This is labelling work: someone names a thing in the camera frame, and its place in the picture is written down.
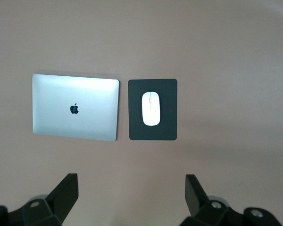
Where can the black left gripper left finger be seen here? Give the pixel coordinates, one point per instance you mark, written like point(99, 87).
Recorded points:
point(61, 202)

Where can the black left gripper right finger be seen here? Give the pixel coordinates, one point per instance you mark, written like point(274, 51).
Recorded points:
point(199, 204)

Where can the white computer mouse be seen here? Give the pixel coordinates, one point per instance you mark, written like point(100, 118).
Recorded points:
point(151, 113)

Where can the black mouse pad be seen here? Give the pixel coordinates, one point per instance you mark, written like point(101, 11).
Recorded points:
point(135, 131)

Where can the silver laptop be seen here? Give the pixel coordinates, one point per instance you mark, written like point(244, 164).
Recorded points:
point(56, 117)

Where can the brown table cover mat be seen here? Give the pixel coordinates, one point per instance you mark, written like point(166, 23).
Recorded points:
point(202, 47)

